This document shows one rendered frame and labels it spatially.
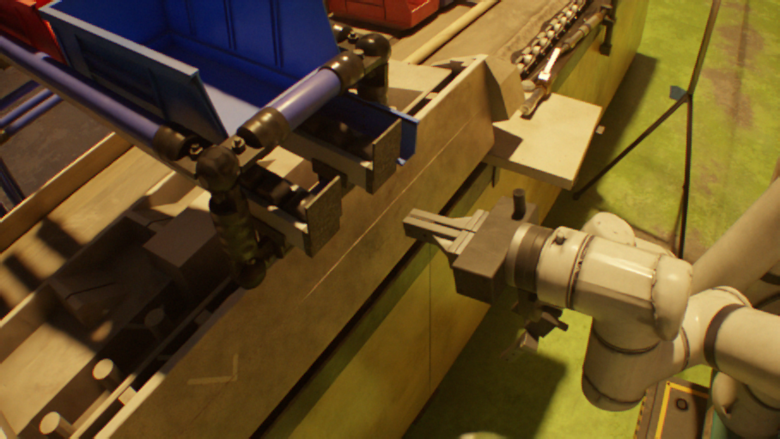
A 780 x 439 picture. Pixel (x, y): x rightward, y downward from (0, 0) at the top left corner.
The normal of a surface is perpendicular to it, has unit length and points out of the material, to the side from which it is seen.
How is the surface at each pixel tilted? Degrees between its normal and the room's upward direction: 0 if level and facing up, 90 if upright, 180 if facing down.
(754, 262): 81
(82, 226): 0
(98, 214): 0
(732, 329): 56
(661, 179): 0
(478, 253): 10
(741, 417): 68
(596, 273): 33
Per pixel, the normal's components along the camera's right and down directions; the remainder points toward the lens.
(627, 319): -0.58, 0.50
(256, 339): 0.81, 0.24
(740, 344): -0.95, -0.24
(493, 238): -0.20, -0.75
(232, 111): 0.03, -0.65
